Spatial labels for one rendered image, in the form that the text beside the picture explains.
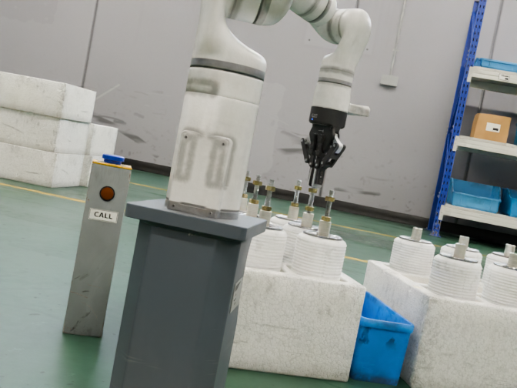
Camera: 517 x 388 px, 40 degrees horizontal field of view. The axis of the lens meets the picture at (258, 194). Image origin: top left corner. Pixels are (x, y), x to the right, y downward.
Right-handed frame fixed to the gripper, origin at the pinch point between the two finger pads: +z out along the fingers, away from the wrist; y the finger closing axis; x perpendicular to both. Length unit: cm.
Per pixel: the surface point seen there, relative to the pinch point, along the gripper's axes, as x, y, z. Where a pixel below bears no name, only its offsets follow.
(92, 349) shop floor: -42, 4, 36
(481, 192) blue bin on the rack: 380, -286, -5
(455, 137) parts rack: 320, -270, -42
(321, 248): -6.5, 15.0, 12.1
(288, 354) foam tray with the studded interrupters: -10.7, 16.8, 31.7
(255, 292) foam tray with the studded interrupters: -18.5, 14.1, 21.4
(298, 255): -8.5, 10.9, 14.5
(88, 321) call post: -41, -3, 33
